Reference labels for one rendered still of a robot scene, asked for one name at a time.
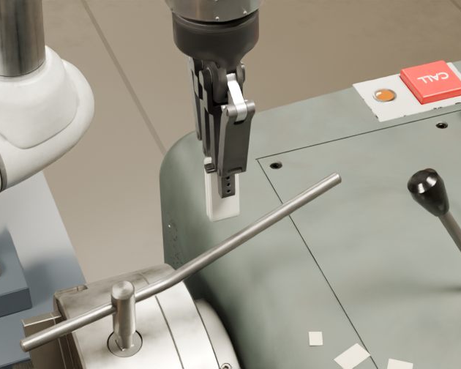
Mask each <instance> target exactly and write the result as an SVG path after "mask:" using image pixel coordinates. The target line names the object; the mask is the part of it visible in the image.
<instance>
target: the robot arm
mask: <svg viewBox="0 0 461 369"><path fill-rule="evenodd" d="M165 2H166V4H167V5H168V7H169V8H170V10H171V12H172V23H173V40H174V43H175V45H176V47H177V48H178V49H179V50H180V51H181V52H182V53H184V54H185V56H186V60H187V66H188V72H189V78H190V89H191V95H192V106H193V112H194V118H195V129H196V137H197V139H198V140H199V141H202V144H203V147H202V151H203V153H204V155H205V157H208V158H206V159H205V160H204V169H205V184H206V212H207V215H208V217H209V219H210V221H211V222H216V221H219V220H224V219H228V218H231V217H236V216H239V174H240V173H243V172H246V170H247V158H248V150H249V142H250V129H251V122H252V118H253V116H254V114H255V104H254V102H253V101H252V100H244V99H243V83H244V82H245V68H244V64H243V62H240V61H241V59H242V58H243V57H244V56H245V55H246V54H247V53H248V52H249V51H251V50H252V49H253V48H254V47H255V45H256V44H257V42H258V38H259V6H260V5H262V3H263V2H264V0H165ZM93 117H94V95H93V93H92V90H91V87H90V85H89V83H88V81H87V80H86V79H85V78H84V76H83V74H82V73H81V72H80V70H79V69H78V68H77V67H75V66H74V65H73V64H70V63H69V62H68V61H65V60H63V59H61V58H60V57H59V55H58V54H57V53H56V52H54V51H53V50H52V49H51V48H49V47H48V46H47V45H45V32H44V23H43V13H42V0H0V193H1V192H3V191H5V190H6V189H9V188H11V187H13V186H15V185H18V184H20V183H21V182H23V181H25V180H27V179H28V178H30V177H32V176H33V175H35V174H37V173H39V172H40V171H42V170H43V169H45V168H47V167H48V166H49V165H51V164H53V163H54V162H56V161H57V160H58V159H60V158H61V157H63V156H64V155H65V154H66V153H68V152H69V151H70V150H71V149H72V148H73V147H74V146H75V145H76V144H77V143H78V142H79V141H80V139H81V138H82V137H83V136H84V135H85V133H86V131H87V130H88V128H89V126H90V124H91V122H92V120H93ZM0 274H1V270H0Z"/></svg>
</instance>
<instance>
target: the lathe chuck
mask: <svg viewBox="0 0 461 369"><path fill-rule="evenodd" d="M119 280H127V281H130V282H131V283H132V284H133V285H134V287H135V290H137V289H139V288H142V287H144V286H146V285H148V283H147V282H146V280H145V279H144V277H143V276H142V275H141V274H140V273H138V272H136V271H134V272H128V273H126V274H123V275H117V276H114V277H109V278H106V279H103V280H98V281H94V282H91V283H87V284H83V285H80V286H75V287H72V288H67V289H64V290H60V291H57V292H56V293H55V294H54V296H53V310H54V311H57V310H58V311H59V312H60V310H59V305H58V302H57V301H58V300H57V299H56V298H57V297H60V298H59V304H60V307H61V313H62V316H63V319H64V321H66V320H67V319H70V318H72V317H74V316H77V315H79V314H82V313H84V312H86V311H88V310H91V309H93V308H95V307H98V306H100V305H103V304H105V303H106V302H109V301H111V296H110V288H111V286H112V285H113V284H114V283H115V282H117V281H119ZM74 291H83V292H81V293H78V294H73V295H70V294H68V293H71V292H74ZM135 314H136V330H135V331H136V332H137V333H138V334H139V335H140V337H141V339H142V344H143V345H142V347H141V349H140V351H139V352H138V353H137V354H135V355H134V356H132V357H126V358H123V357H117V356H116V355H114V354H112V353H111V352H110V351H109V349H108V339H109V337H110V336H111V335H112V334H113V333H114V331H113V322H112V315H110V316H108V317H105V318H103V319H101V320H99V321H96V322H94V323H92V324H90V325H87V326H85V327H83V328H80V329H78V330H76V331H74V332H71V333H69V334H67V337H68V341H69V345H70V350H71V353H72V359H73V362H74V366H75V369H183V367H182V365H181V361H180V359H179V355H178V352H177V350H176V346H175V343H174V342H173V338H172V335H171V333H170V330H169V328H168V325H167V322H166V320H165V317H164V315H163V313H162V310H161V308H160V306H159V304H158V301H157V299H156V297H155V296H153V297H151V298H149V299H146V300H144V301H142V302H139V303H138V304H135Z"/></svg>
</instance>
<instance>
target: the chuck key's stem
mask: <svg viewBox="0 0 461 369"><path fill-rule="evenodd" d="M110 296H111V302H112V303H113V305H114V306H115V308H116V309H117V313H114V314H113V315H112V322H113V331H114V333H115V334H116V335H117V336H118V340H116V343H117V345H118V347H119V348H120V349H121V351H124V350H126V349H128V348H130V347H132V346H134V345H135V344H134V343H133V342H132V334H133V333H134V332H135V330H136V314H135V287H134V285H133V284H132V283H131V282H130V281H127V280H119V281H117V282H115V283H114V284H113V285H112V286H111V288H110Z"/></svg>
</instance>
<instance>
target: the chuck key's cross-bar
mask: <svg viewBox="0 0 461 369"><path fill-rule="evenodd" d="M341 182H342V178H341V176H340V175H339V174H338V173H337V172H334V173H332V174H330V175H329V176H327V177H326V178H324V179H322V180H320V181H319V182H318V183H316V184H314V185H313V186H312V187H309V188H308V189H306V190H305V191H303V192H302V193H299V194H298V195H297V196H295V197H293V198H292V199H290V200H289V201H287V202H285V203H284V204H282V205H281V206H278V207H277V208H276V209H274V210H272V211H271V212H269V213H268V214H266V215H264V216H262V217H261V218H259V219H258V220H256V221H255V222H253V223H251V224H249V225H248V226H247V227H245V228H243V229H242V230H240V231H238V232H237V233H235V234H234V235H232V236H230V237H228V238H227V239H226V240H224V241H222V242H221V243H219V244H218V245H216V246H214V247H213V248H211V249H210V250H207V251H206V252H205V253H203V254H201V255H200V256H198V257H197V258H195V259H193V260H191V261H190V262H188V263H187V264H185V265H184V266H182V267H180V268H179V269H177V270H176V271H174V272H172V273H170V274H169V275H167V276H165V277H164V278H162V279H160V280H157V281H155V282H153V283H150V284H148V285H146V286H144V287H142V288H139V289H137V290H135V304H138V303H139V302H142V301H144V300H146V299H149V298H151V297H153V296H156V295H158V294H161V293H162V292H164V291H167V290H168V289H170V288H173V287H174V286H176V285H177V284H179V283H180V282H182V281H183V280H186V279H187V278H188V277H190V276H192V275H194V274H195V273H196V272H198V271H200V270H202V269H203V268H204V267H207V266H208V265H209V264H211V263H213V262H214V261H216V260H217V259H219V258H221V257H223V256H224V255H225V254H227V253H229V252H230V251H232V250H234V249H235V248H237V247H238V246H240V245H242V244H243V243H245V242H246V241H248V240H250V239H251V238H253V237H254V236H256V235H258V234H259V233H261V232H262V231H264V230H266V229H267V228H269V227H270V226H272V225H274V224H275V223H277V222H279V221H280V220H282V219H283V218H285V217H287V216H288V215H290V214H291V213H293V212H295V211H296V210H297V209H300V208H301V207H303V206H304V205H306V204H308V203H309V202H311V201H312V200H314V199H316V198H317V197H318V196H320V195H322V194H324V193H325V192H327V191H328V190H330V189H332V188H333V187H335V186H337V185H338V184H339V183H341ZM114 313H117V309H116V308H115V306H114V305H113V303H112V302H111V301H109V302H106V303H105V304H103V305H100V306H98V307H95V308H93V309H91V310H88V311H86V312H84V313H82V314H79V315H77V316H74V317H72V318H70V319H67V320H66V321H63V322H61V323H59V324H56V325H54V326H52V327H49V328H47V329H44V330H43V331H40V332H38V333H36V334H33V335H31V336H28V337H27V338H24V339H22V340H20V347H21V349H22V351H23V352H28V351H31V350H32V349H35V348H37V347H40V346H42V345H44V344H46V343H49V342H51V341H53V340H55V339H58V338H60V337H62V336H65V335H67V334H69V333H71V332H74V331H76V330H78V329H80V328H83V327H85V326H87V325H90V324H92V323H94V322H96V321H99V320H101V319H103V318H105V317H108V316H110V315H113V314H114Z"/></svg>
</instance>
